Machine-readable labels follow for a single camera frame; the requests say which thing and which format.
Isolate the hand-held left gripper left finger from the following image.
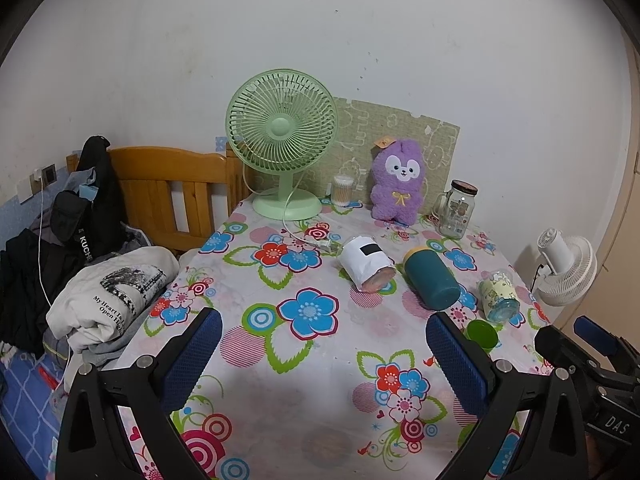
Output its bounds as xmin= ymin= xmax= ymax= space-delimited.
xmin=54 ymin=306 xmax=223 ymax=480

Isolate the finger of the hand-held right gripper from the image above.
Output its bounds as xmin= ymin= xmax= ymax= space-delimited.
xmin=534 ymin=325 xmax=608 ymax=381
xmin=573 ymin=316 xmax=640 ymax=376

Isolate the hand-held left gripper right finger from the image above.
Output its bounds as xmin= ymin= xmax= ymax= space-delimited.
xmin=425 ymin=311 xmax=588 ymax=480

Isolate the small green cup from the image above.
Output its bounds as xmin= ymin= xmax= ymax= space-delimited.
xmin=465 ymin=320 xmax=499 ymax=356

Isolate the printed glass cup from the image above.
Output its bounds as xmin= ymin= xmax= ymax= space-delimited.
xmin=478 ymin=270 xmax=519 ymax=323

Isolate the teal cup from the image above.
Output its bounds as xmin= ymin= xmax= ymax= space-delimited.
xmin=403 ymin=247 xmax=461 ymax=310

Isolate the white cup with pink base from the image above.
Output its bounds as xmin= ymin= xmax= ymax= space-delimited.
xmin=339 ymin=234 xmax=397 ymax=293

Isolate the white desk fan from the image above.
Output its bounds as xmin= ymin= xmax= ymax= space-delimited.
xmin=531 ymin=227 xmax=598 ymax=307

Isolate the grey clothing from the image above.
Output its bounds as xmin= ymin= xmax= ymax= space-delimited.
xmin=65 ymin=310 xmax=166 ymax=376

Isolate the white printed shirt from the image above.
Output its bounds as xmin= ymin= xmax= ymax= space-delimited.
xmin=46 ymin=247 xmax=180 ymax=353

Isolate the floral tablecloth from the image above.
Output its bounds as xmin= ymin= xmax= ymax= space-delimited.
xmin=117 ymin=197 xmax=556 ymax=480

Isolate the glass jar with lid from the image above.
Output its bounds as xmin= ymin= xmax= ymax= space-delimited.
xmin=432 ymin=180 xmax=478 ymax=239

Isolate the beige door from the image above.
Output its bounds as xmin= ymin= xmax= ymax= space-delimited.
xmin=565 ymin=25 xmax=640 ymax=331

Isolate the blue checked bedsheet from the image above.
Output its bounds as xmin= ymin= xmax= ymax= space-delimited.
xmin=0 ymin=350 xmax=71 ymax=476

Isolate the black clothing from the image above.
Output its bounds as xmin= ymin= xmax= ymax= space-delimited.
xmin=0 ymin=227 xmax=71 ymax=356

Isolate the purple plush toy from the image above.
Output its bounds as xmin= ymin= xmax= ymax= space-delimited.
xmin=370 ymin=138 xmax=426 ymax=223

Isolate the wooden headboard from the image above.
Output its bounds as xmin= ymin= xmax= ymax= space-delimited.
xmin=66 ymin=142 xmax=251 ymax=256

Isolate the cotton swab container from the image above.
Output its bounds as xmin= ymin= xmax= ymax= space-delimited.
xmin=332 ymin=175 xmax=353 ymax=207

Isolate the green desk fan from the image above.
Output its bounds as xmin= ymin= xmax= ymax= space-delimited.
xmin=226 ymin=70 xmax=339 ymax=221

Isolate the green printed foam board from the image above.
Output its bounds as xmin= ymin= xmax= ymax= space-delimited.
xmin=305 ymin=96 xmax=461 ymax=216

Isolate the white fan power cable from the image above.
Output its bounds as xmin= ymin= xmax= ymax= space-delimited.
xmin=282 ymin=180 xmax=342 ymax=256

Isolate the white charging cable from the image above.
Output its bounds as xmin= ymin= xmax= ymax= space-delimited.
xmin=36 ymin=180 xmax=53 ymax=306

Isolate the wall socket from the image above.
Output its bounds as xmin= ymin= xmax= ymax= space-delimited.
xmin=17 ymin=164 xmax=57 ymax=204

